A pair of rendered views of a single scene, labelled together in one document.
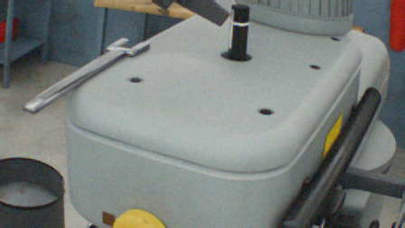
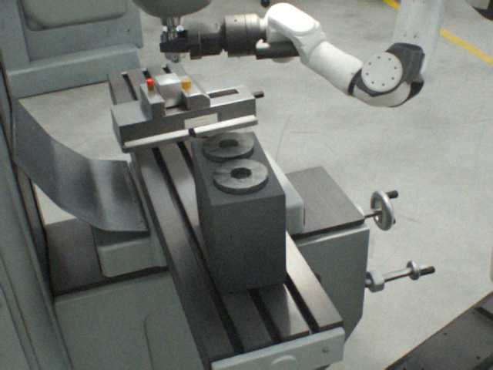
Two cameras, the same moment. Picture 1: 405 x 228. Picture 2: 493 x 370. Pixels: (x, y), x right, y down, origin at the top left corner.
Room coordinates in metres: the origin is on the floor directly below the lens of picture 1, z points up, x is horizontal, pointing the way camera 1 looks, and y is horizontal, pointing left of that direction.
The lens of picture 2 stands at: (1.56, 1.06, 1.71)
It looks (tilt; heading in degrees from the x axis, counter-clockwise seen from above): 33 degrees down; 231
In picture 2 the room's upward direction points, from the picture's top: 3 degrees counter-clockwise
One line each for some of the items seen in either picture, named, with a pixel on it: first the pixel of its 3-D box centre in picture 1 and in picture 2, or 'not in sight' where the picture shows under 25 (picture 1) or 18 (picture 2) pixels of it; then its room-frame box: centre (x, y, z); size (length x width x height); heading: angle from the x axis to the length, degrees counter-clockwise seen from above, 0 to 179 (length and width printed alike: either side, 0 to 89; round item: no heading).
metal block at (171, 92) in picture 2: not in sight; (169, 89); (0.81, -0.16, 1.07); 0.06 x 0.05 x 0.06; 70
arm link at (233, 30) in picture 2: not in sight; (217, 38); (0.79, 0.02, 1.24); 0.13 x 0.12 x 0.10; 54
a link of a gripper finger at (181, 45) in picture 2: not in sight; (174, 46); (0.88, -0.01, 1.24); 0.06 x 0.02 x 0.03; 145
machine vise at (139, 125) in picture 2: not in sight; (182, 106); (0.78, -0.15, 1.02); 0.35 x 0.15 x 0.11; 160
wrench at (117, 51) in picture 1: (84, 72); not in sight; (0.76, 0.13, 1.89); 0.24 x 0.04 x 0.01; 158
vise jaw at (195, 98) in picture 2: not in sight; (191, 92); (0.76, -0.15, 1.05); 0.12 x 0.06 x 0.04; 70
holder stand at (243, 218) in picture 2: not in sight; (237, 206); (1.00, 0.33, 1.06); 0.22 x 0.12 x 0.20; 63
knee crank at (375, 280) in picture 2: not in sight; (400, 274); (0.43, 0.30, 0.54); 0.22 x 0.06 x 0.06; 158
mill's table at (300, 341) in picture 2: not in sight; (190, 173); (0.87, -0.02, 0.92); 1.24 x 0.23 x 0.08; 68
